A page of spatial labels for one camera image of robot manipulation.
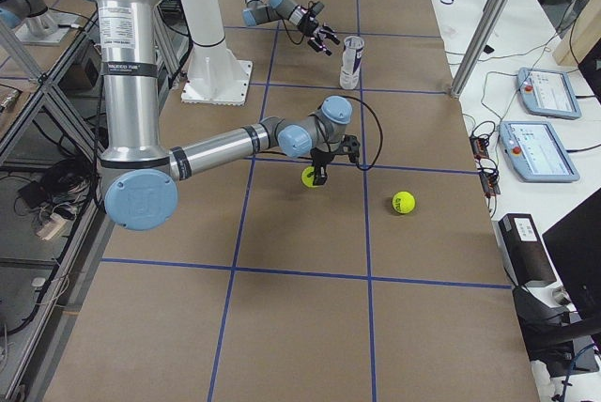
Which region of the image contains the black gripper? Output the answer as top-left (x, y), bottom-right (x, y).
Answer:
top-left (298, 11), bottom-right (340, 56)
top-left (311, 147), bottom-right (334, 186)

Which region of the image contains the yellow tennis ball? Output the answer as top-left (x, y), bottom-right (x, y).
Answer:
top-left (301, 166), bottom-right (316, 188)
top-left (392, 191), bottom-right (416, 214)

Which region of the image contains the clear tennis ball can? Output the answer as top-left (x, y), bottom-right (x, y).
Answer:
top-left (339, 36), bottom-right (364, 90)

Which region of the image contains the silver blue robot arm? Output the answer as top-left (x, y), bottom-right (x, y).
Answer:
top-left (242, 0), bottom-right (341, 55)
top-left (93, 0), bottom-right (359, 230)

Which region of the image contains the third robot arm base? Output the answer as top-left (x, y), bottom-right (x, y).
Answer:
top-left (1, 0), bottom-right (70, 46)

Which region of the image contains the small orange circuit board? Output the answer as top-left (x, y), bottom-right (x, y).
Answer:
top-left (470, 135), bottom-right (490, 160)

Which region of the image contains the black box with label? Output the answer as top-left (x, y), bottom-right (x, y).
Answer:
top-left (498, 213), bottom-right (557, 287)

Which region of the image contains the near teach pendant tablet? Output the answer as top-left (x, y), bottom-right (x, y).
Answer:
top-left (499, 121), bottom-right (579, 183)

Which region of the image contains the teach pendant tablet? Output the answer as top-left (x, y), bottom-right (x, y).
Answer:
top-left (499, 121), bottom-right (579, 183)
top-left (517, 68), bottom-right (581, 120)

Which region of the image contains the far teach pendant tablet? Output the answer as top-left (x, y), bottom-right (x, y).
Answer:
top-left (517, 68), bottom-right (581, 120)

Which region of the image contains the black computer monitor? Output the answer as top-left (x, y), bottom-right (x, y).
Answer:
top-left (543, 190), bottom-right (600, 317)

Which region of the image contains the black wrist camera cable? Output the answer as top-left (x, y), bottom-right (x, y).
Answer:
top-left (345, 95), bottom-right (385, 172)

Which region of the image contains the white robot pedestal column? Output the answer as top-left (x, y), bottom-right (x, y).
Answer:
top-left (180, 0), bottom-right (253, 106)

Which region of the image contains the aluminium frame post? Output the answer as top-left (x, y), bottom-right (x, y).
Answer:
top-left (450, 0), bottom-right (508, 99)

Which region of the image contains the aluminium side frame rack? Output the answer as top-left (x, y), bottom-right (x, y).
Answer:
top-left (0, 0), bottom-right (189, 402)

